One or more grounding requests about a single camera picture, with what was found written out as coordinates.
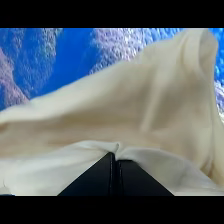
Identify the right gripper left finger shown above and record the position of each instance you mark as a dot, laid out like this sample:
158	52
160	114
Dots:
96	180

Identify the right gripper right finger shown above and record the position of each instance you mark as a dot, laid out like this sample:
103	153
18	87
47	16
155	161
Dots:
140	181

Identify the cream shirt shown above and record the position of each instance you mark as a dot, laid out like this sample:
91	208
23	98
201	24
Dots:
133	110

